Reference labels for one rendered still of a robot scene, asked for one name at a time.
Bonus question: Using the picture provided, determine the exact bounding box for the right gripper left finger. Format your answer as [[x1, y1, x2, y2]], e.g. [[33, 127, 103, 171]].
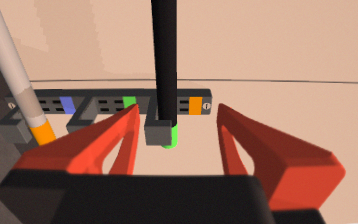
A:
[[11, 104, 140, 175]]

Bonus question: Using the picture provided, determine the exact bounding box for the grey metal bar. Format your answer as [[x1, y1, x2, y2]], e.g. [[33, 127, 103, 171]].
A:
[[0, 10, 56, 146]]

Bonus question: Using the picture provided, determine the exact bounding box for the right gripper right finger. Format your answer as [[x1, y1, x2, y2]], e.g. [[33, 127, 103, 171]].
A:
[[216, 103, 346, 211]]

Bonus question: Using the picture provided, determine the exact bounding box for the black metal bar with green ends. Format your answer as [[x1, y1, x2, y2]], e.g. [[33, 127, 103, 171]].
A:
[[151, 0, 177, 149]]

